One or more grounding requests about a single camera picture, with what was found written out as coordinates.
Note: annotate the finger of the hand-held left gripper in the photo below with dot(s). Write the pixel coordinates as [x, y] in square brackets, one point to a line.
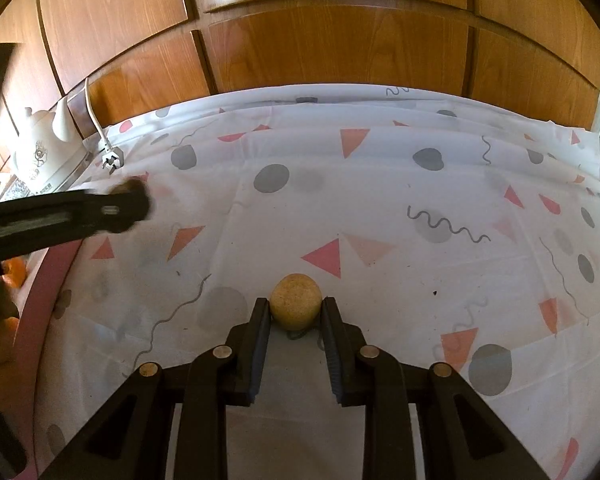
[55, 217]

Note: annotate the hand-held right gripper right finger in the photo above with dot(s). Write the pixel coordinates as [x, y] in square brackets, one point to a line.
[332, 355]

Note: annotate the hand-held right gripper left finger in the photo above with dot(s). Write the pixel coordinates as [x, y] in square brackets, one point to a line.
[261, 355]

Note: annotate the pink box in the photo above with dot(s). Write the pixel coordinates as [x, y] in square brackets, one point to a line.
[45, 280]

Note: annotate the beige round fruit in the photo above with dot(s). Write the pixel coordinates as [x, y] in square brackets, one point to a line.
[296, 302]

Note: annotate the large orange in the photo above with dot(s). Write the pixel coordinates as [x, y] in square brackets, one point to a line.
[0, 365]

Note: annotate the small dark brown round fruit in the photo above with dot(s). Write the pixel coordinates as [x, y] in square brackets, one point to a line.
[130, 187]

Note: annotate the small tangerine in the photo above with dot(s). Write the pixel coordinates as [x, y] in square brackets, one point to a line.
[16, 272]

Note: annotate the white electric kettle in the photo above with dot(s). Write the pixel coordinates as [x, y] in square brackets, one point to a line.
[47, 150]

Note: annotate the white patterned cloth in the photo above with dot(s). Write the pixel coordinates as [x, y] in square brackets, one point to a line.
[380, 185]

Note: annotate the wooden panelled cabinet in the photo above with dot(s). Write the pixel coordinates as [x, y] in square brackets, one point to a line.
[330, 50]

